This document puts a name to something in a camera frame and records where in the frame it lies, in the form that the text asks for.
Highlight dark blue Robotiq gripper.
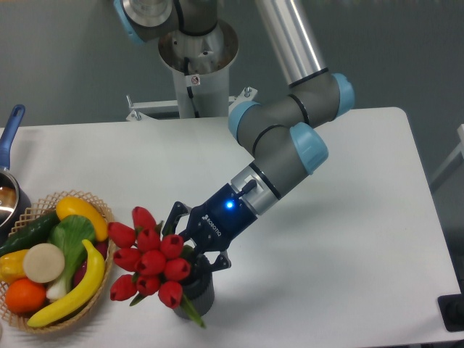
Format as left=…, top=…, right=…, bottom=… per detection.
left=162, top=182, right=257, bottom=274

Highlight red tulip bouquet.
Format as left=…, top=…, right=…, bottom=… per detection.
left=107, top=207, right=206, bottom=328

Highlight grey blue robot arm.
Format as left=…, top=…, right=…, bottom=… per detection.
left=114, top=1, right=355, bottom=276

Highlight grey ribbed vase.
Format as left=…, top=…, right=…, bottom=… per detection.
left=181, top=254, right=215, bottom=318

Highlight dark red vegetable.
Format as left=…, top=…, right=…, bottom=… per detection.
left=72, top=241, right=108, bottom=288

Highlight yellow banana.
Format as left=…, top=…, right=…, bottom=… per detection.
left=27, top=239, right=105, bottom=328

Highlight green bok choy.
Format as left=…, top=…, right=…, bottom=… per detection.
left=46, top=215, right=96, bottom=302

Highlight yellow squash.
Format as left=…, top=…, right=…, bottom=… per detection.
left=55, top=196, right=108, bottom=242

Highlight woven wicker basket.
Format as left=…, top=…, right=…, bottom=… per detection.
left=1, top=190, right=115, bottom=334

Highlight beige round slice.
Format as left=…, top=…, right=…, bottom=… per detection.
left=22, top=243, right=65, bottom=283

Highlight green cucumber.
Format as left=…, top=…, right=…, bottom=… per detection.
left=1, top=210, right=60, bottom=257

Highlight orange fruit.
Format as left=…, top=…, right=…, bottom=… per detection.
left=5, top=278, right=46, bottom=314

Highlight yellow bell pepper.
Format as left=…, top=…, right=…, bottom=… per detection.
left=1, top=249, right=28, bottom=283

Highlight black device at edge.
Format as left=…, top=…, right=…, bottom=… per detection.
left=437, top=294, right=463, bottom=332

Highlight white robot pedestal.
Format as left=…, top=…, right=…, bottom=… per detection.
left=126, top=20, right=257, bottom=121

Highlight blue handled saucepan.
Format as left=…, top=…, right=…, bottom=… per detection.
left=1, top=104, right=30, bottom=244

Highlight white frame at right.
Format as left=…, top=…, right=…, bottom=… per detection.
left=429, top=124, right=463, bottom=194

